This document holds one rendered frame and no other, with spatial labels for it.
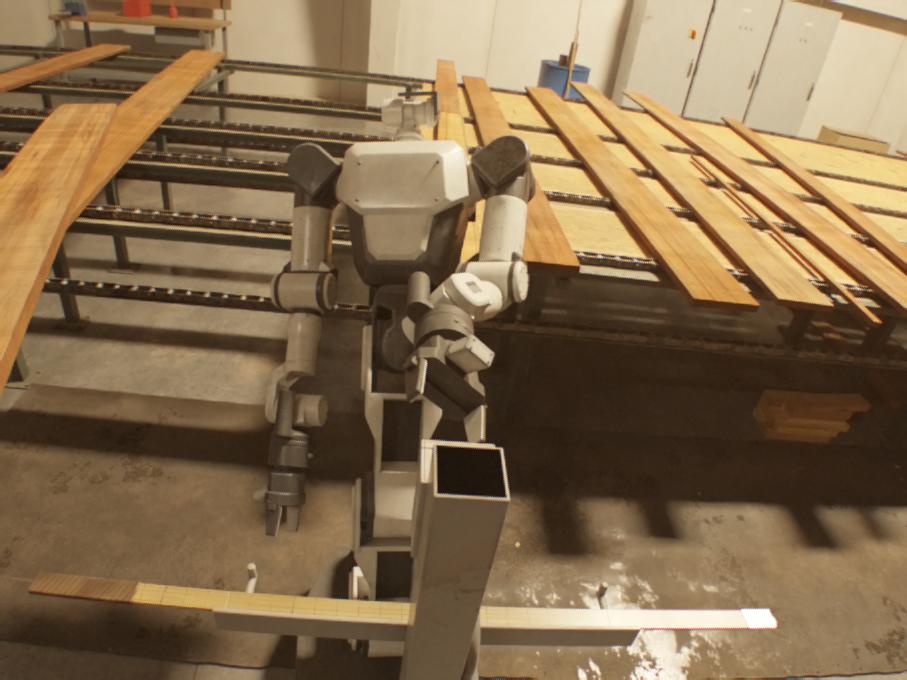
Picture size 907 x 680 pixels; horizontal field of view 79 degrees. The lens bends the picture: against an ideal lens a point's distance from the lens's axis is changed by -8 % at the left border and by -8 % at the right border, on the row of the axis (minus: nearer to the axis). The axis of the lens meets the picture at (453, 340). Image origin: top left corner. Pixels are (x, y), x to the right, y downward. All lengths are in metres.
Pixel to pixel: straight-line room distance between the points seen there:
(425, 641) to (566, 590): 1.45
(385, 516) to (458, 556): 0.77
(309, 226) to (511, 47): 6.82
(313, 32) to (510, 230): 7.00
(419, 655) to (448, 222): 0.84
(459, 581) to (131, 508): 1.81
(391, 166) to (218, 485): 1.41
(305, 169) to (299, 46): 6.79
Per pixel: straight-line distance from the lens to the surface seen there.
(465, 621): 0.61
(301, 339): 1.30
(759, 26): 8.26
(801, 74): 8.64
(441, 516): 0.48
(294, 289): 1.30
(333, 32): 8.05
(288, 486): 1.26
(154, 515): 2.22
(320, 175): 1.34
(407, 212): 1.22
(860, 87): 9.88
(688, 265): 2.18
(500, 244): 1.19
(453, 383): 0.76
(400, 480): 1.27
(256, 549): 2.07
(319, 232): 1.34
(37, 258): 1.78
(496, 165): 1.26
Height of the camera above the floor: 1.65
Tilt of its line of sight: 33 degrees down
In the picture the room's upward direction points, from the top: 9 degrees clockwise
